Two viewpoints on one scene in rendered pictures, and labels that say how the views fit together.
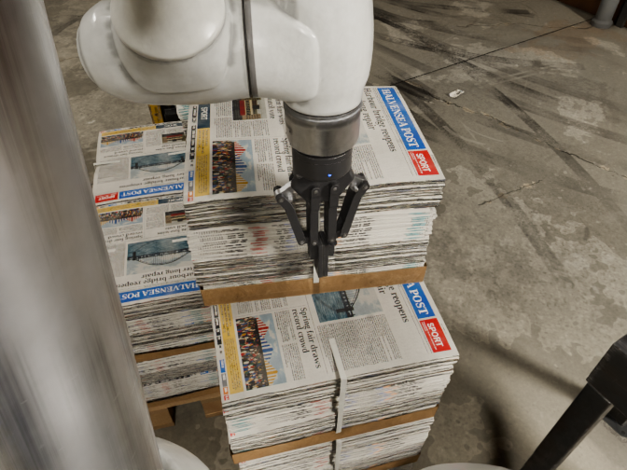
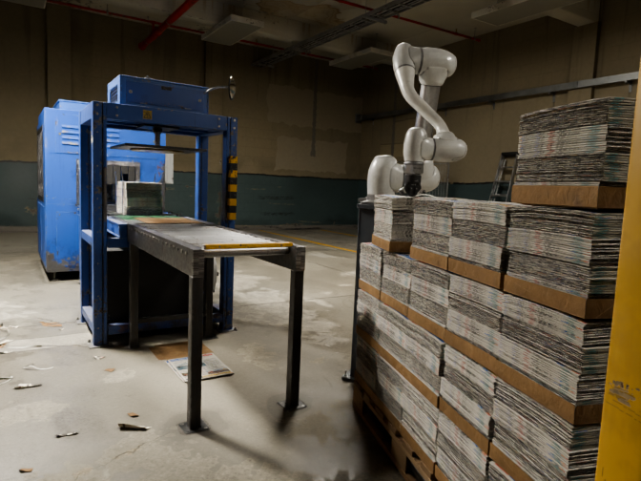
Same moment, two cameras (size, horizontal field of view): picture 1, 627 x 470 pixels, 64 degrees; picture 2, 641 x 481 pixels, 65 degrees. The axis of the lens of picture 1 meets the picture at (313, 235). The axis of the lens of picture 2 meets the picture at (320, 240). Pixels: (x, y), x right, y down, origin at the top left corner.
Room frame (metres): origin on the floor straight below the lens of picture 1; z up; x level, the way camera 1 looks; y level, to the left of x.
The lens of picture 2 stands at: (2.84, -0.45, 1.09)
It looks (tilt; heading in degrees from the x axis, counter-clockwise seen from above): 6 degrees down; 179
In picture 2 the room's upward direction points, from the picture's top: 3 degrees clockwise
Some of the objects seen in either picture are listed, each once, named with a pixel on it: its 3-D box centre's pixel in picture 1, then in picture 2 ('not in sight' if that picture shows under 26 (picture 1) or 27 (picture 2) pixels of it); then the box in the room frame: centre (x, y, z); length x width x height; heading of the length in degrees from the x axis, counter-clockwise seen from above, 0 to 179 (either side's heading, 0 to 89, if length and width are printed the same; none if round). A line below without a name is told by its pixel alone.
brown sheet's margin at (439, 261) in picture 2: not in sight; (475, 257); (1.07, 0.12, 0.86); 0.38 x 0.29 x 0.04; 104
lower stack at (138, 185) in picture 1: (166, 268); not in sight; (1.06, 0.47, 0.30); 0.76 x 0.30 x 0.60; 14
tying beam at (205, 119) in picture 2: not in sight; (157, 121); (-0.83, -1.61, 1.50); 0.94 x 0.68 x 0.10; 122
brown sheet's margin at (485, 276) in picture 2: not in sight; (527, 271); (1.36, 0.19, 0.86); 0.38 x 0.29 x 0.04; 103
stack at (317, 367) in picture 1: (281, 271); (447, 364); (0.94, 0.09, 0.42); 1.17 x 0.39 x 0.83; 14
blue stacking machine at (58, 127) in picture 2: not in sight; (102, 181); (-3.17, -3.00, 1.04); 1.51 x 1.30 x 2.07; 32
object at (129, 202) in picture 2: not in sight; (138, 198); (-1.32, -1.92, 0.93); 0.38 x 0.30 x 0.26; 32
